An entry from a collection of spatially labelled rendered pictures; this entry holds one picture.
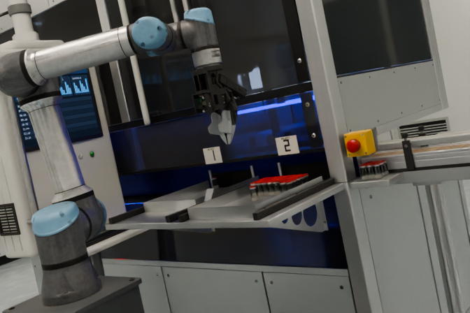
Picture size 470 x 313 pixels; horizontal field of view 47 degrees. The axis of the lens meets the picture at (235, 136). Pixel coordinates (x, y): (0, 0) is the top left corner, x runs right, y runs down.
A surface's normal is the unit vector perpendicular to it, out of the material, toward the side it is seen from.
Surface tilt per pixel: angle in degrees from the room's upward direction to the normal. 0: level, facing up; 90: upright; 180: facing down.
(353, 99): 90
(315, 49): 90
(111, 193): 90
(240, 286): 90
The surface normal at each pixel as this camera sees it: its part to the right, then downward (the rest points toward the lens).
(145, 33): -0.12, 0.08
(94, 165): 0.82, -0.14
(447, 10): -0.63, 0.17
